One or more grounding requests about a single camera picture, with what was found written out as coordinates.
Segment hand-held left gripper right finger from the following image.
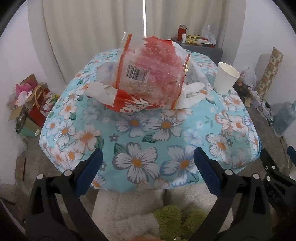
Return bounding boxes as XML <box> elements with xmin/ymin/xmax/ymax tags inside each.
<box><xmin>193</xmin><ymin>147</ymin><xmax>273</xmax><ymax>241</ymax></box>

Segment red bottle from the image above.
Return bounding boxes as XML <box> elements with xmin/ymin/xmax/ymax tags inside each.
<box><xmin>178</xmin><ymin>25</ymin><xmax>187</xmax><ymax>42</ymax></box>

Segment large water jug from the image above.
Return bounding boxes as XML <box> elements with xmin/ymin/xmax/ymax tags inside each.
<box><xmin>274</xmin><ymin>101</ymin><xmax>296</xmax><ymax>137</ymax></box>

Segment red and white plastic bag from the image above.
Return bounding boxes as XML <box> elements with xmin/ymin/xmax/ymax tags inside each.
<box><xmin>84</xmin><ymin>39</ymin><xmax>206</xmax><ymax>114</ymax></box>

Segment black cable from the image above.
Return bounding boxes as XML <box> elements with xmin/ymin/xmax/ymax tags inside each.
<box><xmin>259</xmin><ymin>100</ymin><xmax>275</xmax><ymax>128</ymax></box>

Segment white paper cup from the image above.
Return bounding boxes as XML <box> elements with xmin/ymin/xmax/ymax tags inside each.
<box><xmin>213</xmin><ymin>62</ymin><xmax>241</xmax><ymax>95</ymax></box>

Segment metal bowl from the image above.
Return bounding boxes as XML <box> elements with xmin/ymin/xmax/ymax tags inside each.
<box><xmin>16</xmin><ymin>113</ymin><xmax>27</xmax><ymax>133</ymax></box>

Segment green plush cloth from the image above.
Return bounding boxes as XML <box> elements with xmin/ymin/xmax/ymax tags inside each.
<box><xmin>154</xmin><ymin>205</ymin><xmax>208</xmax><ymax>241</ymax></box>

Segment cardboard box with pink tissue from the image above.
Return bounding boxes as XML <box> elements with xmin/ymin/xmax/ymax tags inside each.
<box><xmin>8</xmin><ymin>74</ymin><xmax>38</xmax><ymax>121</ymax></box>

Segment clear plastic bag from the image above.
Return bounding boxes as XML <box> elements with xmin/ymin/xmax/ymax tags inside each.
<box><xmin>200</xmin><ymin>25</ymin><xmax>217</xmax><ymax>45</ymax></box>

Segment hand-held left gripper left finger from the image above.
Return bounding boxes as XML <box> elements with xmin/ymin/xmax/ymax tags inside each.
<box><xmin>25</xmin><ymin>148</ymin><xmax>109</xmax><ymax>241</ymax></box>

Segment red gift bag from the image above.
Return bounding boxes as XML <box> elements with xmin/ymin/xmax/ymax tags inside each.
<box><xmin>29</xmin><ymin>82</ymin><xmax>50</xmax><ymax>127</ymax></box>

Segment grey cabinet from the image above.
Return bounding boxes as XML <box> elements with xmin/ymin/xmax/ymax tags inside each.
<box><xmin>171</xmin><ymin>38</ymin><xmax>223</xmax><ymax>63</ymax></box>

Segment clear red-dotted plastic packaging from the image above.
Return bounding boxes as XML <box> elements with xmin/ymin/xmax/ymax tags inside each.
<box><xmin>114</xmin><ymin>32</ymin><xmax>191</xmax><ymax>109</ymax></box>

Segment blue floral tablecloth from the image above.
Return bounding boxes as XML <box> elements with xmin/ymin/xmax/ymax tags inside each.
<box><xmin>39</xmin><ymin>47</ymin><xmax>263</xmax><ymax>194</ymax></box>

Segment dark brown object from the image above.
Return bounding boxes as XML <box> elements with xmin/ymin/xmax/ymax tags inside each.
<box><xmin>232</xmin><ymin>79</ymin><xmax>250</xmax><ymax>100</ymax></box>

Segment wooden board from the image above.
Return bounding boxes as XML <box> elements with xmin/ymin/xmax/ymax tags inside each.
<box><xmin>15</xmin><ymin>156</ymin><xmax>26</xmax><ymax>181</ymax></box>

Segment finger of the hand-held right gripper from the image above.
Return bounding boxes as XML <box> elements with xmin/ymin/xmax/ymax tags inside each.
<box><xmin>287</xmin><ymin>146</ymin><xmax>296</xmax><ymax>164</ymax></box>
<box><xmin>259</xmin><ymin>148</ymin><xmax>296</xmax><ymax>220</ymax></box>

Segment pile of yellow wrappers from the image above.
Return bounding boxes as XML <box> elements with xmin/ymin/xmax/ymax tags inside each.
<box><xmin>186</xmin><ymin>34</ymin><xmax>201</xmax><ymax>44</ymax></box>

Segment cream curtain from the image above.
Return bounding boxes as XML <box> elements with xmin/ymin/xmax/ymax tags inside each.
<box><xmin>28</xmin><ymin>0</ymin><xmax>245</xmax><ymax>81</ymax></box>

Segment green and gold gift bag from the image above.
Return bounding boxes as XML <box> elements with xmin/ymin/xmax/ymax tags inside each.
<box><xmin>18</xmin><ymin>116</ymin><xmax>43</xmax><ymax>137</ymax></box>

